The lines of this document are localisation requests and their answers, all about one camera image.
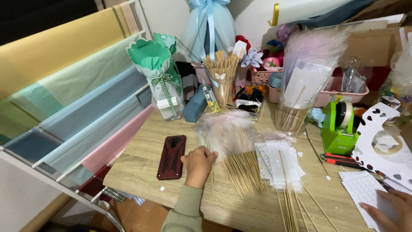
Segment rack of coloured wrapping paper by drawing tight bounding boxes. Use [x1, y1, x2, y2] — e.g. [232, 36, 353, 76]
[0, 0, 155, 232]

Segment red and black utility knife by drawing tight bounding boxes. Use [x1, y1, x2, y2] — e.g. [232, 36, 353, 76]
[320, 153, 366, 170]

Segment green paper bouquet wrap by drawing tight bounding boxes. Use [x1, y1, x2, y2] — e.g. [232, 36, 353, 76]
[126, 32, 183, 117]

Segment light blue ribboned bouquet wrap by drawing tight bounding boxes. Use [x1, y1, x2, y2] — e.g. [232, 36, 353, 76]
[180, 0, 237, 63]

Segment clear cup of wooden skewers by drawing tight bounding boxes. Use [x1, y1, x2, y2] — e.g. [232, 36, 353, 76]
[204, 49, 240, 109]

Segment white sheet with heart cut-outs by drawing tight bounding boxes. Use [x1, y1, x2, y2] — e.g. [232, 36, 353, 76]
[351, 102, 412, 191]

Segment gold ribbon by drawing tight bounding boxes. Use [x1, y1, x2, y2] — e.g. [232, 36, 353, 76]
[267, 3, 280, 27]

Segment pink basket of paper flowers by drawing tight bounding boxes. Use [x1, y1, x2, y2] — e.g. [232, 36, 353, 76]
[235, 24, 292, 87]

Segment white printed paper sheets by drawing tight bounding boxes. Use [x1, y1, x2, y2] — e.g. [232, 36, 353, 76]
[338, 170, 412, 232]

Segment pink plastic tray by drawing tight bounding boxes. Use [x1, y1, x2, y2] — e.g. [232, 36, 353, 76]
[314, 76, 370, 108]

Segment clear organiser box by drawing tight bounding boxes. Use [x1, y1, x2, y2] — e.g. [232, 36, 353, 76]
[225, 84, 267, 122]

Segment green tape dispenser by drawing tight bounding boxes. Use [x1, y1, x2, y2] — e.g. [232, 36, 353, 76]
[321, 101, 359, 156]

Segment small bottle with yellow flowers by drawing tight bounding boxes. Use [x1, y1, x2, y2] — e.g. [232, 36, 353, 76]
[201, 79, 221, 114]

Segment person's right hand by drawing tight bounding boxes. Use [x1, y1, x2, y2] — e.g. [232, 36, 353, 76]
[359, 189, 412, 232]

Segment cardboard box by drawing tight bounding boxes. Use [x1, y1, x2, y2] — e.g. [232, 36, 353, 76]
[335, 13, 412, 68]

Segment clear jar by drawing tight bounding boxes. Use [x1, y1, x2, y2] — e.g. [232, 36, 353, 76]
[151, 87, 185, 122]

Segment clear plastic bag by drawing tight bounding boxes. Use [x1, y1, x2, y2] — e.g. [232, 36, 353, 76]
[388, 27, 412, 97]

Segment red and black phone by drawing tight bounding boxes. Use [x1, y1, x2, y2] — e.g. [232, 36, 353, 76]
[156, 135, 187, 180]

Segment grey-blue paper roll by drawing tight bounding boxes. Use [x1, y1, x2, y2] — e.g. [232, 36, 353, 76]
[182, 93, 208, 124]

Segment bunch of loose wooden skewers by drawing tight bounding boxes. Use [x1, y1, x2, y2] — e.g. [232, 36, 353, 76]
[275, 150, 340, 232]

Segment light blue tape roll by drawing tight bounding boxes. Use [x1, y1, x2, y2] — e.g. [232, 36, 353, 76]
[268, 72, 284, 89]

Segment checkered cloth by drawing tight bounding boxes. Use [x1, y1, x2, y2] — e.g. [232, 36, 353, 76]
[101, 186, 147, 207]

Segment plastic bag of white cards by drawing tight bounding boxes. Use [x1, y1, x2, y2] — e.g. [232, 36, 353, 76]
[280, 27, 350, 107]

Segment heap of bagged wooden skewers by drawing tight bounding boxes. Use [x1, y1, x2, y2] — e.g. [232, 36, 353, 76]
[193, 111, 268, 199]

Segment stack of sleeved white cards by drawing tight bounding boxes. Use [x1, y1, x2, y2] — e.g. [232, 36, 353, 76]
[253, 132, 306, 191]

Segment person's left hand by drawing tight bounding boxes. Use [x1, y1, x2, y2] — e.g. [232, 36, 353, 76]
[181, 146, 219, 189]

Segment glass jar of wooden skewers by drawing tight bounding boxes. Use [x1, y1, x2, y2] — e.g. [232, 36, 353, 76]
[276, 95, 317, 136]

